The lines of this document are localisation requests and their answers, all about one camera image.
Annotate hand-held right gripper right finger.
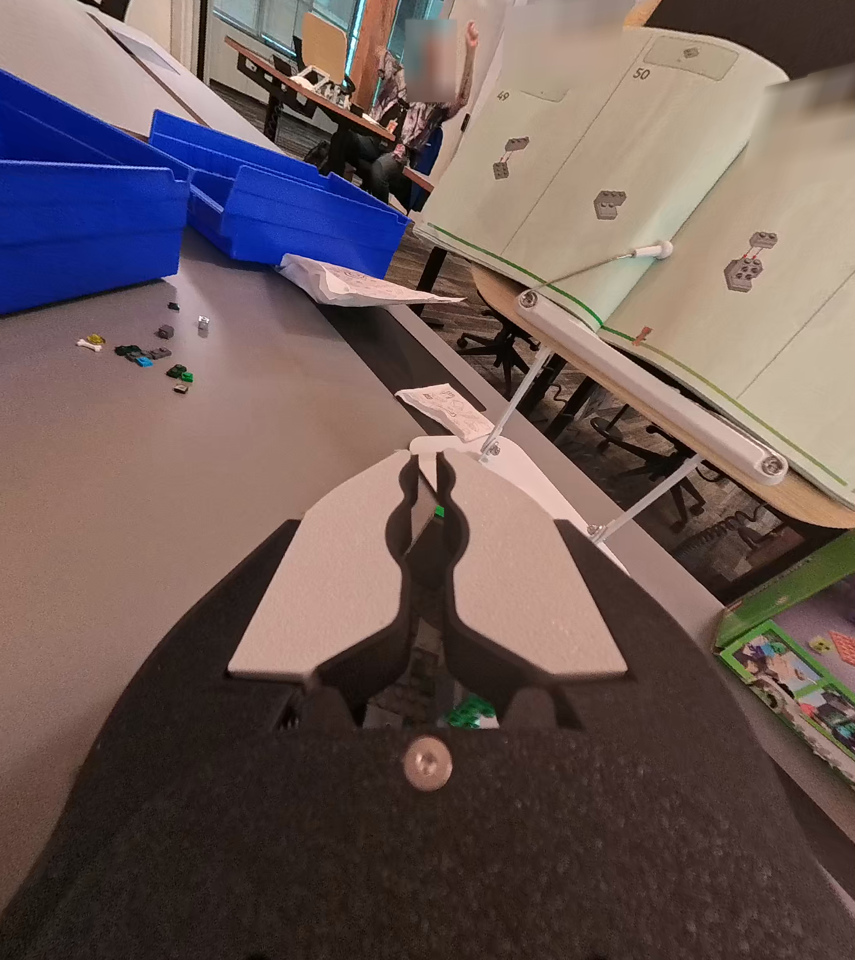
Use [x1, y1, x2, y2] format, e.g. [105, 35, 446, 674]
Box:
[436, 448, 630, 721]

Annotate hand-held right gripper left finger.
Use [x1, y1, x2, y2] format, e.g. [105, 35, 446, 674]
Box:
[226, 448, 420, 721]

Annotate light grey toy brick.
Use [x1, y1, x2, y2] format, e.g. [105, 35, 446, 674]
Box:
[406, 456, 444, 560]

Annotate grey desk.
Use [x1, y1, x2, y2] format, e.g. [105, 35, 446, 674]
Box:
[0, 0, 855, 960]

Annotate wooden office desk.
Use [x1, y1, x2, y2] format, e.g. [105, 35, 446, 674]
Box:
[225, 36, 436, 196]

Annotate toy brick model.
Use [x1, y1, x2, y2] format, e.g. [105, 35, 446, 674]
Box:
[363, 585, 504, 730]

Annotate black office chair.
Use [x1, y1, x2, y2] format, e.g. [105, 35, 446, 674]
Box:
[592, 405, 708, 534]
[457, 307, 549, 391]

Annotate scattered small toy pieces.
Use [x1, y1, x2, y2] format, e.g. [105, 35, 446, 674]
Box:
[75, 300, 213, 396]

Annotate green toy set box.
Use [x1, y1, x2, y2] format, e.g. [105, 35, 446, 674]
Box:
[712, 513, 855, 837]

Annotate blue plastic bin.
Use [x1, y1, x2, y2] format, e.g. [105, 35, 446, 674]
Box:
[0, 60, 190, 329]
[148, 110, 411, 275]

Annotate green instruction booklet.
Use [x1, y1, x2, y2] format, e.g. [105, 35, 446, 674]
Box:
[412, 18, 855, 513]

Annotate tan chair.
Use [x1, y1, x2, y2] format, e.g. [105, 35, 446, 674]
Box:
[300, 11, 357, 76]

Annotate black coiled cable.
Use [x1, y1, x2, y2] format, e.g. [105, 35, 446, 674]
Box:
[678, 510, 774, 571]

